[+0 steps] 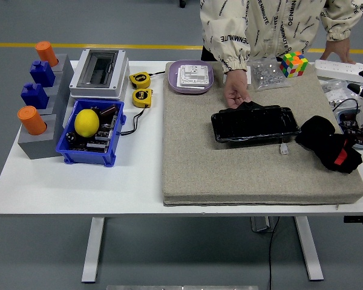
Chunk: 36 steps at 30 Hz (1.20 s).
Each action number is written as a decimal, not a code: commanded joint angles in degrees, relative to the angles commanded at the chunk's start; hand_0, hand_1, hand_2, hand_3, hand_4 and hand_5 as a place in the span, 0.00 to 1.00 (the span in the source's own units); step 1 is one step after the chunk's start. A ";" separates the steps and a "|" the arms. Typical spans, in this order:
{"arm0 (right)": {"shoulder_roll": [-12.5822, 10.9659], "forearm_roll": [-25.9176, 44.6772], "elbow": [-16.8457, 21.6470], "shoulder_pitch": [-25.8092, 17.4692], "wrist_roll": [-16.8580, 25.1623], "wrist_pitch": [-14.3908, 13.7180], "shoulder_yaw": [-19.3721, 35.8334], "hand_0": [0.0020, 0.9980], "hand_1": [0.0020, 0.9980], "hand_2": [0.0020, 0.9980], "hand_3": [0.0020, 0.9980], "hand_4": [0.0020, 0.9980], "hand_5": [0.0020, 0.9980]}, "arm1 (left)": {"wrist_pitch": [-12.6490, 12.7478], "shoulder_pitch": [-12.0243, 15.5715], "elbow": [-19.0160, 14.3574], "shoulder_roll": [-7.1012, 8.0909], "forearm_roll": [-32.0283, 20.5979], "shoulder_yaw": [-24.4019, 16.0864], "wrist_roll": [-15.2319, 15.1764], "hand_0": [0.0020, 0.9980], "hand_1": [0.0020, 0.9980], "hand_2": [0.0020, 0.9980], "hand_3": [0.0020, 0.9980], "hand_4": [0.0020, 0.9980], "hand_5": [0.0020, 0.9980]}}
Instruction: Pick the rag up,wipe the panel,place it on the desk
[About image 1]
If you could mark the person's right hand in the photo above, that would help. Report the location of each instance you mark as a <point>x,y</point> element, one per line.
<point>236,87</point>

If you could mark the person's left hand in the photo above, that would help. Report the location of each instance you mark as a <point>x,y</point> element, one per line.
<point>338,48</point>

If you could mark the black glossy panel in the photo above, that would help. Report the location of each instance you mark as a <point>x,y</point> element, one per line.
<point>254,124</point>

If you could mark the black rag with red tag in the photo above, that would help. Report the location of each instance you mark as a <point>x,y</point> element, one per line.
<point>317,130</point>

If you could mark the person's left forearm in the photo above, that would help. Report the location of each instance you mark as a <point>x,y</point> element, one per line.
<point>342,21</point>

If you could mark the person's right forearm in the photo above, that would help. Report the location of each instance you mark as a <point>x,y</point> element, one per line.
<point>230,51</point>

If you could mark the small white card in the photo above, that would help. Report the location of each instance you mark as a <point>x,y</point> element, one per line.
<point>249,77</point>

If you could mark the white power strip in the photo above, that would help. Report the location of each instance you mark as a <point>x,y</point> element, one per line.
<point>335,69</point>

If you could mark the clear bag of metal parts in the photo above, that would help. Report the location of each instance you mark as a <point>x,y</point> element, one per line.
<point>266,75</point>

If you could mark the clear bag of small parts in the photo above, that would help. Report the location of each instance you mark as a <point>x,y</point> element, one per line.
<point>332,90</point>

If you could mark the colourful puzzle cube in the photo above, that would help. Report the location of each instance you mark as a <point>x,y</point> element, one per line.
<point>293,65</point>

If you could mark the purple plate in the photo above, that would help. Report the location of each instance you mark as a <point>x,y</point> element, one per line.
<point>173,79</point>

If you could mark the person's torso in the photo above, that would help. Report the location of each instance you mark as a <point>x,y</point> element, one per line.
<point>266,24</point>

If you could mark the small white connector plug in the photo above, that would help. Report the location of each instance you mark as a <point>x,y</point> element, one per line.
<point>283,149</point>

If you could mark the grey-brown mat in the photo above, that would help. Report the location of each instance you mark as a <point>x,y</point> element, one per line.
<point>214,172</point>

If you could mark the yellow tape measure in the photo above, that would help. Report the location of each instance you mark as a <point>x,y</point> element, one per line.
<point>142,98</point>
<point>139,80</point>

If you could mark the black chair caster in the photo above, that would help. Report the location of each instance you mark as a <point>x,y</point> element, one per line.
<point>182,3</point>

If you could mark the black table controller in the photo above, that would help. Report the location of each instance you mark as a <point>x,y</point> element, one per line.
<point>358,219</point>

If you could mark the dark brown capacitor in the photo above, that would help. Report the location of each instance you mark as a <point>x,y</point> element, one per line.
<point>109,110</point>

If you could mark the grey under-table control box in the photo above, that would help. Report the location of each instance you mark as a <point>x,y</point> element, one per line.
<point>261,224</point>

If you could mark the electronic circuit boards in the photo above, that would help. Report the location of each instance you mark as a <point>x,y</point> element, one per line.
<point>104,133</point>

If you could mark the yellow lemon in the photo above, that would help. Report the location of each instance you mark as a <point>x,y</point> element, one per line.
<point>86,123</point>

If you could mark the blue plastic bin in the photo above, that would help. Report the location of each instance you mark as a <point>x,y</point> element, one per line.
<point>87,155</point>

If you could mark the white table leg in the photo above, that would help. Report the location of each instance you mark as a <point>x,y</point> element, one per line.
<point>92,250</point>
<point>310,250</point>

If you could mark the black round knob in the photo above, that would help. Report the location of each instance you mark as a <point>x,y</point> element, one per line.
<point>71,136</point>

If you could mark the orange cylinder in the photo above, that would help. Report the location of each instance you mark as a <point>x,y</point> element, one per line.
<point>31,121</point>
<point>47,53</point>

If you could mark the blue plastic block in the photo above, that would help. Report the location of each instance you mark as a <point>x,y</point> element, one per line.
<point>34,96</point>
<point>42,74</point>

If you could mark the grey stepped block holder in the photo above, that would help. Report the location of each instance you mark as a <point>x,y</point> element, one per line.
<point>40,149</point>

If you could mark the white wall socket plate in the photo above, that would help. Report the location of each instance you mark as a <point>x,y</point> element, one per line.
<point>193,75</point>

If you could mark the grey electrical enclosure box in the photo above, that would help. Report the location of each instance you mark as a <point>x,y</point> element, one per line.
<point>93,90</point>

